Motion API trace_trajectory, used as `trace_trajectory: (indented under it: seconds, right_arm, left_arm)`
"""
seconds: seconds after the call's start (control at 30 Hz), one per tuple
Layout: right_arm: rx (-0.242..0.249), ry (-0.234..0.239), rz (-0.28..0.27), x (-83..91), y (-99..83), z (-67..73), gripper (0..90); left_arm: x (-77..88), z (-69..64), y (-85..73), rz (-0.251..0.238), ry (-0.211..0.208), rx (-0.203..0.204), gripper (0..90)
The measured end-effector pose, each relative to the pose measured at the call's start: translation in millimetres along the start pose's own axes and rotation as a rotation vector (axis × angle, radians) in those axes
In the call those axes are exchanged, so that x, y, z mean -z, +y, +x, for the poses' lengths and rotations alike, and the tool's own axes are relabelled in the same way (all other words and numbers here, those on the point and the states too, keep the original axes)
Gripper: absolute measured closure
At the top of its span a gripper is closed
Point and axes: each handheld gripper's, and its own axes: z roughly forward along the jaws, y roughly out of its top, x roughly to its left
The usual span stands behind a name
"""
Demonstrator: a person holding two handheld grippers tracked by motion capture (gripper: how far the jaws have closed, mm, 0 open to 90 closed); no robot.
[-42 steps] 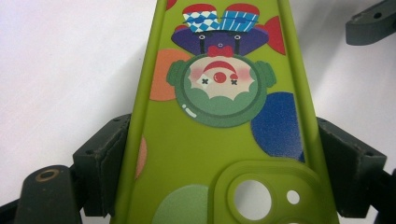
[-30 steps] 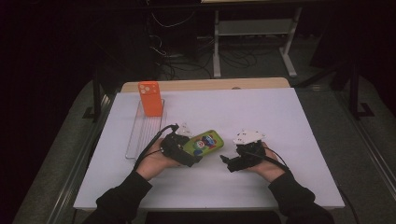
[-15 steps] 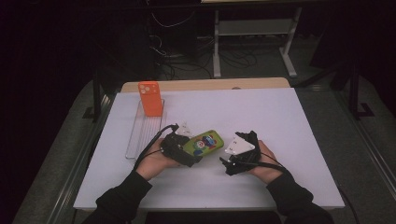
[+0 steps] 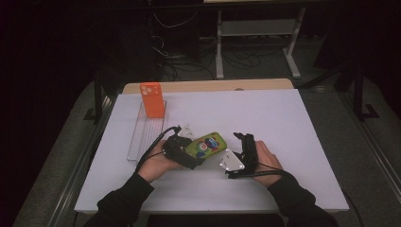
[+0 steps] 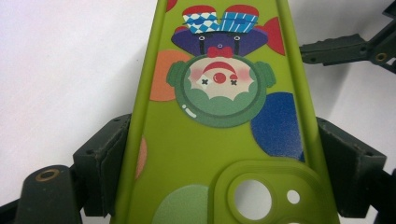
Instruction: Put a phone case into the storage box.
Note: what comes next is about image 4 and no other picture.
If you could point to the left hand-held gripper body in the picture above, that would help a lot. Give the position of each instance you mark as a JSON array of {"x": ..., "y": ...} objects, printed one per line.
[{"x": 175, "y": 151}]

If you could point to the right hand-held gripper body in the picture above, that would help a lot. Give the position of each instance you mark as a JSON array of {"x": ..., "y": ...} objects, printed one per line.
[{"x": 249, "y": 157}]

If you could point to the green cartoon print phone case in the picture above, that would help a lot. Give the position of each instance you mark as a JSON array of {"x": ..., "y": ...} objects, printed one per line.
[{"x": 205, "y": 146}]

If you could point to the clear plastic slotted rack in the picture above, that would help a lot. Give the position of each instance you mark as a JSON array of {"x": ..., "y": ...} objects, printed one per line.
[{"x": 148, "y": 135}]

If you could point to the orange phone case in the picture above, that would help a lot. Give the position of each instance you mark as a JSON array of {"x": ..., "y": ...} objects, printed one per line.
[{"x": 153, "y": 105}]

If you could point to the person's right hand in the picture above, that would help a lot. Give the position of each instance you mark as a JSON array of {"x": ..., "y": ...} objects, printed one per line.
[{"x": 268, "y": 160}]

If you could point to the person's left hand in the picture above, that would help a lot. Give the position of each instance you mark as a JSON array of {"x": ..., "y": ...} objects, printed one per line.
[{"x": 156, "y": 165}]

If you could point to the black metal stand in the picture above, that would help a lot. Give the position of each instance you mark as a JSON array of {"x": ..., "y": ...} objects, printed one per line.
[
  {"x": 357, "y": 94},
  {"x": 98, "y": 94}
]

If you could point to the grey metal frame rail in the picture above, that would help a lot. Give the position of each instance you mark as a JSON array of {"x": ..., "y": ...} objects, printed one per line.
[
  {"x": 378, "y": 160},
  {"x": 78, "y": 176}
]

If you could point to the white desk frame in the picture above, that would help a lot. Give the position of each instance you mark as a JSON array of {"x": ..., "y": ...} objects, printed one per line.
[{"x": 252, "y": 27}]

